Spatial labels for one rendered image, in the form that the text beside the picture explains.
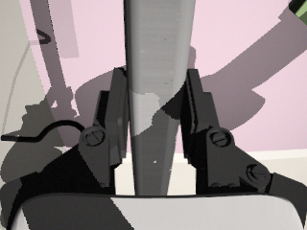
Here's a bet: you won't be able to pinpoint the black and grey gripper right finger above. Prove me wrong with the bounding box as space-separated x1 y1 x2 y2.
180 69 307 229

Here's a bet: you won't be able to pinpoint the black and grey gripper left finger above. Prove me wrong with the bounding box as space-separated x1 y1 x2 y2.
0 67 129 230

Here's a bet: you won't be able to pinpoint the grey flat panel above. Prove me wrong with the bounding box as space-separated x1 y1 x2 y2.
0 0 66 188

